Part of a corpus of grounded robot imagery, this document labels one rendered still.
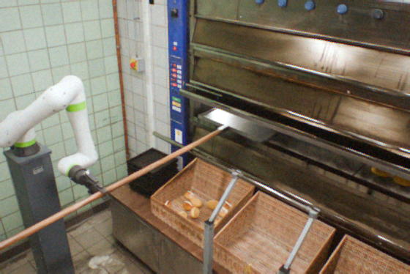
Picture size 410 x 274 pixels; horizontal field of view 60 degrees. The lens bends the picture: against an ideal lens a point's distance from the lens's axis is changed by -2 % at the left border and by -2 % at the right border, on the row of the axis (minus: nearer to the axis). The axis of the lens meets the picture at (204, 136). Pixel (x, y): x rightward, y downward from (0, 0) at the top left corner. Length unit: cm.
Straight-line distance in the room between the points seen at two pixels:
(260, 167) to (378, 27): 111
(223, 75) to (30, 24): 139
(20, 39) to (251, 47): 159
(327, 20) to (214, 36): 75
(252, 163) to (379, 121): 90
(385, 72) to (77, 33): 217
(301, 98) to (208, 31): 76
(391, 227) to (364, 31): 101
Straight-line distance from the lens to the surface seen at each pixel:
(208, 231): 203
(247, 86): 225
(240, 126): 252
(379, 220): 215
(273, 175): 235
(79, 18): 300
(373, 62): 188
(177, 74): 263
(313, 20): 198
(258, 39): 216
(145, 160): 281
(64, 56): 298
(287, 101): 211
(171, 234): 249
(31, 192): 237
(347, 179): 211
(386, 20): 184
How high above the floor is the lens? 226
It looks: 27 degrees down
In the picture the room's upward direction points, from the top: 1 degrees clockwise
